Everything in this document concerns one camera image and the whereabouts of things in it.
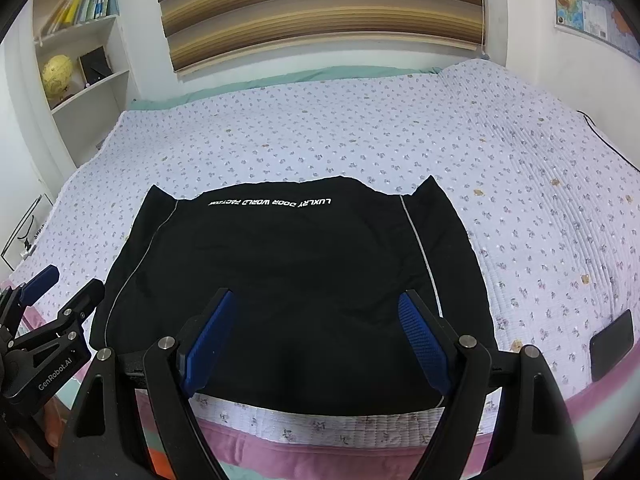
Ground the yellow globe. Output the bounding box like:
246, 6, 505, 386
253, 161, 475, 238
41, 55, 76, 103

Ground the wall map poster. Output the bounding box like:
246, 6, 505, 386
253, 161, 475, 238
549, 0, 640, 61

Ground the black picture frame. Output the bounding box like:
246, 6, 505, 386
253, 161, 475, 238
79, 46, 112, 86

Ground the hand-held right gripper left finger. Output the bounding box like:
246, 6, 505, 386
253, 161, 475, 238
55, 287, 238, 480

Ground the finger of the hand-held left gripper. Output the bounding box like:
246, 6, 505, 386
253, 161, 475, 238
0, 265, 61, 342
9, 277, 106, 357

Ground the black phone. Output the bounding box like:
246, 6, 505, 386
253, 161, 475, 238
589, 310, 636, 383

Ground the pink blanket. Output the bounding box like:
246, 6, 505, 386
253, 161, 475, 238
20, 309, 640, 480

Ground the black cable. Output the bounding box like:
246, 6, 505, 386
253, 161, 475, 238
577, 110, 640, 173

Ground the black jacket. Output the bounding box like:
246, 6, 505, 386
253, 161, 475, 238
87, 175, 498, 411

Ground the white bookshelf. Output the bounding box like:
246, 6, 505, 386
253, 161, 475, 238
20, 0, 133, 168

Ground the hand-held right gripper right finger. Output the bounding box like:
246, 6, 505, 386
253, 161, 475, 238
397, 289, 586, 480

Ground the bed with floral quilt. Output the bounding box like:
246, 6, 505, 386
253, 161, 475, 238
10, 58, 640, 446

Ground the striped window blind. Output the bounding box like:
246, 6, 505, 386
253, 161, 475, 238
151, 0, 488, 77

